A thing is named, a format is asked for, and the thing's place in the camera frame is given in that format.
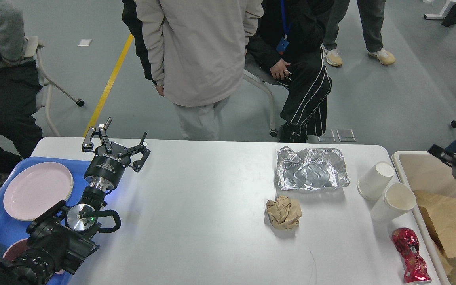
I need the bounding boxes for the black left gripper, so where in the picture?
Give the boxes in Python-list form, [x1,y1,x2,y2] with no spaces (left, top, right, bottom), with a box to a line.
[82,116,152,191]

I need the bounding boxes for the brown paper bag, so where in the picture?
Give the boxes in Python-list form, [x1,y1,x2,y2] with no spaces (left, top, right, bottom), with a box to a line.
[414,190,456,275]

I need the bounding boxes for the white paper cup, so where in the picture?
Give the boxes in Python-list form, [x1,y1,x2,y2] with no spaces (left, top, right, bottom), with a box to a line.
[357,161,395,201]
[370,183,417,224]

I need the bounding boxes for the pink plate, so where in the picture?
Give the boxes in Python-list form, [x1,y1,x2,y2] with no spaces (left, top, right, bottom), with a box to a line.
[3,162,74,221]

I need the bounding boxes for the pink mug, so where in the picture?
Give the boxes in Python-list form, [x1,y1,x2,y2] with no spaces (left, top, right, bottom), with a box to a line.
[2,238,65,276]

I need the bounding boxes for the aluminium foil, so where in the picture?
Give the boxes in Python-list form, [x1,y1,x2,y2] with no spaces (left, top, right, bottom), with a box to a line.
[276,146,350,192]

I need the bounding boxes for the brown paper ball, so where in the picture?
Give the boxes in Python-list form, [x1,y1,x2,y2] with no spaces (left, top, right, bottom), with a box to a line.
[266,196,302,230]

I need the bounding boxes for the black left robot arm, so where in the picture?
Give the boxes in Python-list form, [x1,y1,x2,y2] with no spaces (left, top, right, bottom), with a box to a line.
[0,118,151,285]

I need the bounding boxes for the beige plastic bin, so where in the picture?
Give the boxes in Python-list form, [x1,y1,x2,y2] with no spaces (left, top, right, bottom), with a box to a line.
[391,151,456,285]

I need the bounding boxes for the metal floor socket plate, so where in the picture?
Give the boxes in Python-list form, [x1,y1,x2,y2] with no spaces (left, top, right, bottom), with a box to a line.
[318,129,336,143]
[336,129,357,142]

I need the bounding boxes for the red snack wrapper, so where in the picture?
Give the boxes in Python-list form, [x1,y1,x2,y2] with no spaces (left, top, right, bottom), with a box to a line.
[391,228,432,285]

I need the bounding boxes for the white paper scrap on floor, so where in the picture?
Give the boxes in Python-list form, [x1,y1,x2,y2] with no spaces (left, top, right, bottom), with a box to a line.
[77,38,93,47]

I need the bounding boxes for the person in grey sweater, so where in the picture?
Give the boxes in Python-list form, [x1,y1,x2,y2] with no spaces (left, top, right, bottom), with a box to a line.
[0,0,43,174]

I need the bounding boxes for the blue plastic tray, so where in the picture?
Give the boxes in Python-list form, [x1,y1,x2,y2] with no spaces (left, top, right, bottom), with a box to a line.
[0,157,90,247]

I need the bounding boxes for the left white chair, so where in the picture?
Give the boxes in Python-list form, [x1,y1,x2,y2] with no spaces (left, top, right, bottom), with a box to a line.
[24,36,85,137]

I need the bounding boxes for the person in beige coat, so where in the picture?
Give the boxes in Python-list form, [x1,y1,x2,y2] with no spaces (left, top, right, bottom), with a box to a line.
[122,0,264,141]

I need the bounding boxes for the white desk leg base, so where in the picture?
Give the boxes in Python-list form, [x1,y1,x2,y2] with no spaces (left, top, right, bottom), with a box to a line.
[423,0,456,27]

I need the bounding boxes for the white office chair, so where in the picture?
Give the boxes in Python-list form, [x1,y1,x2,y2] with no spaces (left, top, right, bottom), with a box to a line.
[243,53,279,137]

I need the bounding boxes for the standing person grey trousers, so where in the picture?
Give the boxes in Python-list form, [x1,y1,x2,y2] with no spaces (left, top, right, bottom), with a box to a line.
[322,0,396,67]

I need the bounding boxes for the person in black tracksuit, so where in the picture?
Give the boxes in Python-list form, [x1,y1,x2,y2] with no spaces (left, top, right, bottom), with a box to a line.
[248,0,334,144]

